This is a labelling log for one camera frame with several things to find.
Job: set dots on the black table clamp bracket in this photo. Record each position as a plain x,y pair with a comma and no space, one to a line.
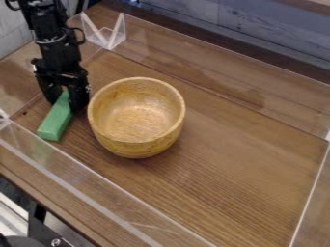
51,231

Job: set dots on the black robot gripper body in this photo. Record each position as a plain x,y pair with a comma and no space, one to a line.
58,67

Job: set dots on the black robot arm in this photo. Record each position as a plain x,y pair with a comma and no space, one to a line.
43,14

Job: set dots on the green rectangular block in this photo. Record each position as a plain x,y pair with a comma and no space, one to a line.
56,120

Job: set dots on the clear acrylic corner bracket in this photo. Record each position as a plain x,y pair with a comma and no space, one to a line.
104,37

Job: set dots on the brown wooden bowl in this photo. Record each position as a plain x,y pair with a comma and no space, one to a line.
136,116

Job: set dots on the clear acrylic tray wall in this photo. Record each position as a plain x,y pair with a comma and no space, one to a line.
242,182

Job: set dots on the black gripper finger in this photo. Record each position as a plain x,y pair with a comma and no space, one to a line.
79,94
49,88

